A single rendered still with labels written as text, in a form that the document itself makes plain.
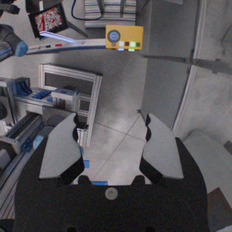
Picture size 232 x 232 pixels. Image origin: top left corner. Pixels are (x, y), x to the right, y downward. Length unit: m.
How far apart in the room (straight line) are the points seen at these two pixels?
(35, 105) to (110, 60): 1.11
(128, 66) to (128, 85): 0.27
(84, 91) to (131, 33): 1.12
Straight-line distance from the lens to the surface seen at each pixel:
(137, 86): 1.69
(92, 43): 0.75
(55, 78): 1.60
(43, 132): 0.63
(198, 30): 0.77
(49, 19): 0.88
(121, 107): 1.78
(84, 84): 1.48
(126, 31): 0.53
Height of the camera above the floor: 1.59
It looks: 60 degrees down
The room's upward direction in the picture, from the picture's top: 177 degrees clockwise
